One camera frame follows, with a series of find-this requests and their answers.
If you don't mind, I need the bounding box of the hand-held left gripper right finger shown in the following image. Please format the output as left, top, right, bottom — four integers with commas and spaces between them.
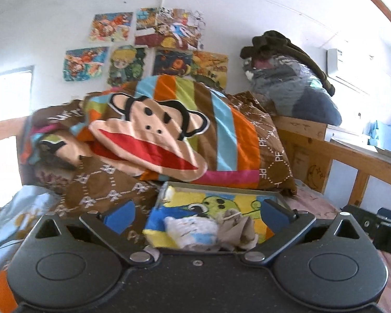
241, 199, 369, 265

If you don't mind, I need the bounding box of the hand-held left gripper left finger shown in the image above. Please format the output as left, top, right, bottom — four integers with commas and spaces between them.
33, 200, 154, 263

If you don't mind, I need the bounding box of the grey shallow box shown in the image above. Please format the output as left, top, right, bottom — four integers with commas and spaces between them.
155, 181, 292, 255

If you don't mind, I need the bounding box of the brown lattice printed blanket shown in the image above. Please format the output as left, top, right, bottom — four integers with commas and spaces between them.
0, 156, 165, 313

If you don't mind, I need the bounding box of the small white cloth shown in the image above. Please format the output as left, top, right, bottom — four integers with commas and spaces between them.
161, 186, 176, 207

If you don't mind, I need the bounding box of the cartoon frog printed towel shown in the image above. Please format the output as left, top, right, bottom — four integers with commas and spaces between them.
143, 184, 282, 251

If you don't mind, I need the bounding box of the white blue printed cloth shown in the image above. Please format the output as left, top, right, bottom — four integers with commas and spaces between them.
164, 216, 220, 248

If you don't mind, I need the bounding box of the monkey face striped quilt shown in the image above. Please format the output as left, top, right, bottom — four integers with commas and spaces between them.
81, 74, 297, 193

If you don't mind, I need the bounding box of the monkey printed pillow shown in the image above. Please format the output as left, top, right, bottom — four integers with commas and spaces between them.
20, 99, 95, 196

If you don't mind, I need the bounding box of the white cabinet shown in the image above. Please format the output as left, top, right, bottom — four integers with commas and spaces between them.
326, 124, 378, 151

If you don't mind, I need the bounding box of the light blue blanket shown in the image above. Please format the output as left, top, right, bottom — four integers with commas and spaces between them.
0, 186, 66, 281

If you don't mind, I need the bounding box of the plastic bag of clothes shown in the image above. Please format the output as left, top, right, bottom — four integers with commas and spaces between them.
243, 50, 343, 126

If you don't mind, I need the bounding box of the wooden bed end board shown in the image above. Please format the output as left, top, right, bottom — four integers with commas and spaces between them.
0, 116, 31, 212

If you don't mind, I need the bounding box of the blond character poster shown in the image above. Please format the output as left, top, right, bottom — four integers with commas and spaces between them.
107, 45, 147, 87

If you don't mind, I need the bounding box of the orange blue cartoon poster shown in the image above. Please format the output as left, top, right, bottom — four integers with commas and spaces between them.
63, 46, 109, 82

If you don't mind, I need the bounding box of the yellow landscape poster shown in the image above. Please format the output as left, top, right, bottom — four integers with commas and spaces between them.
191, 50, 229, 91

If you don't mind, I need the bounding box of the dark swirl poster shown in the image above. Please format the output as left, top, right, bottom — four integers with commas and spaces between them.
152, 48, 194, 77

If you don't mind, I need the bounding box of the white air conditioner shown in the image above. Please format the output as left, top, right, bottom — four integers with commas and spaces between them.
326, 48, 391, 93

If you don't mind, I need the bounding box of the window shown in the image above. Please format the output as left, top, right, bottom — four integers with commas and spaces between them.
0, 67, 35, 123

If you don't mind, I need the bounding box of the dark green garment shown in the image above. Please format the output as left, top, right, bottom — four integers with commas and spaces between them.
241, 30, 335, 97

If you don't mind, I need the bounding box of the orange fox girl poster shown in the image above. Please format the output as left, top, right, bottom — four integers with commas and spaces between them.
89, 12, 134, 43

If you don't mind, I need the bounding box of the anime girl jigsaw poster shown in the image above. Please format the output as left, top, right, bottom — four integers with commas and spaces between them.
135, 7, 205, 50

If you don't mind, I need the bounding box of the tiger poster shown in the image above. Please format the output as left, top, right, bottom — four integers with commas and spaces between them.
136, 7, 158, 31

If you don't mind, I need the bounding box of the wooden bed guard rail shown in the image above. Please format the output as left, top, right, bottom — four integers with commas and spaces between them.
274, 116, 391, 214

